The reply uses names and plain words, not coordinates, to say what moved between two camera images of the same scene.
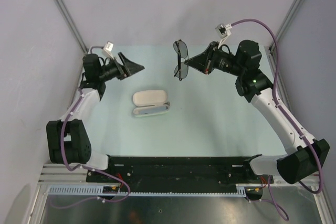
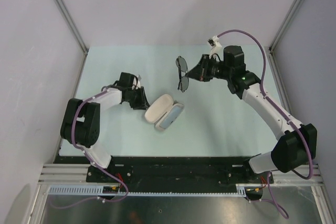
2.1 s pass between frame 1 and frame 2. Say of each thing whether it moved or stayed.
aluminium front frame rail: stayed
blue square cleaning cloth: moved
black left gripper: moved
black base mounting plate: stayed
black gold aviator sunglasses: moved
